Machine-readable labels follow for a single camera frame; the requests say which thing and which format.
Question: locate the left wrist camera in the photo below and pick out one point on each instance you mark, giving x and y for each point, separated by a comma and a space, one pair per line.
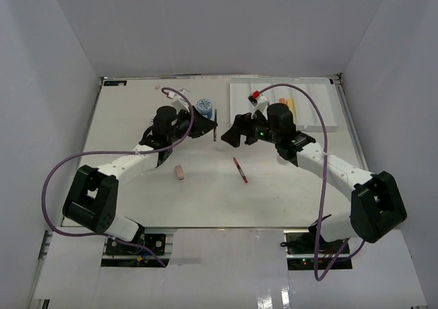
178, 102

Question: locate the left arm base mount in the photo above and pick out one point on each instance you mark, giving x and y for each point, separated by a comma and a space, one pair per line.
153, 250

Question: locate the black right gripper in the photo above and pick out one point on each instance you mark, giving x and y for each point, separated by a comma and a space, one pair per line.
243, 125

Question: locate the blue jar with label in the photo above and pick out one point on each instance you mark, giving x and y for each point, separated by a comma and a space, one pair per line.
205, 107

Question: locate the white divided organizer tray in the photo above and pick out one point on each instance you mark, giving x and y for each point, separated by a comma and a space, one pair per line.
321, 90

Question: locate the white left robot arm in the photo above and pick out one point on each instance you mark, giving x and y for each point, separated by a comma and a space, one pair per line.
92, 198

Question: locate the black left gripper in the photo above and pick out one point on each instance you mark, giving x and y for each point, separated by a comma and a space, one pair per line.
201, 124

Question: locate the pink correction tape dispenser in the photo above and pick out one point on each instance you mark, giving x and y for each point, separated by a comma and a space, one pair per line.
179, 172

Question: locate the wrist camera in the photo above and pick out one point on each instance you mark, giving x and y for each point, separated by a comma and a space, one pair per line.
259, 102
178, 102

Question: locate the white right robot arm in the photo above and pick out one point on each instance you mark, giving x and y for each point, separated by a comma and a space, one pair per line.
376, 206

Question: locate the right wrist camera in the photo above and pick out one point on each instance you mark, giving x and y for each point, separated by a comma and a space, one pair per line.
259, 102

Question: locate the black gel pen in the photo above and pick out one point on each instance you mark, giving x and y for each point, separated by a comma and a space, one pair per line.
216, 125

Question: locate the yellow highlighter in tray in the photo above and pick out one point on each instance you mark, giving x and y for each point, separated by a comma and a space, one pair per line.
291, 105

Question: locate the red gel pen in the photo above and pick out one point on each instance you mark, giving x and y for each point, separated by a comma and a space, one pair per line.
244, 178

